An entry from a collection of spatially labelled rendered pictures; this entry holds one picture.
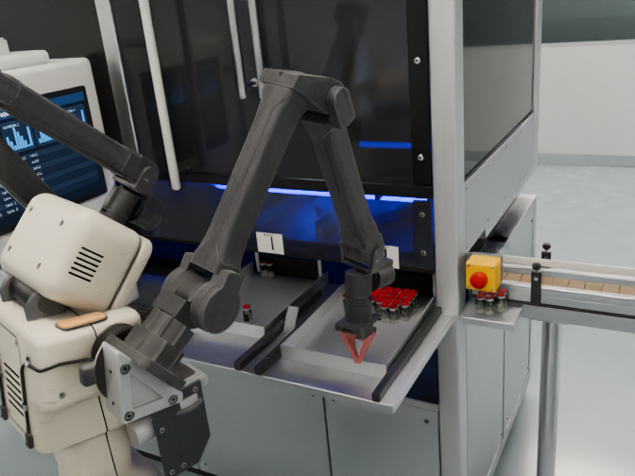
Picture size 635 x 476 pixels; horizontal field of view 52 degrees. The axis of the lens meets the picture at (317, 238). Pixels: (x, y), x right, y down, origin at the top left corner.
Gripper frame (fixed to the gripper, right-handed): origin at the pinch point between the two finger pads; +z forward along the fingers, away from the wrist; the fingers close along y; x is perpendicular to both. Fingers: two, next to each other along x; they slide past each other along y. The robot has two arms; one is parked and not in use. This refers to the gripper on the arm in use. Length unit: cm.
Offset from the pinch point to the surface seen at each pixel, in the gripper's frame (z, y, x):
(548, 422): 32, 53, -33
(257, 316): 0.8, 16.2, 36.1
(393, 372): 1.7, 0.8, -7.9
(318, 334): 1.4, 12.9, 16.3
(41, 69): -63, -1, 89
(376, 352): 2.0, 9.8, -0.2
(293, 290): -2.1, 32.7, 34.7
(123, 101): -55, 24, 85
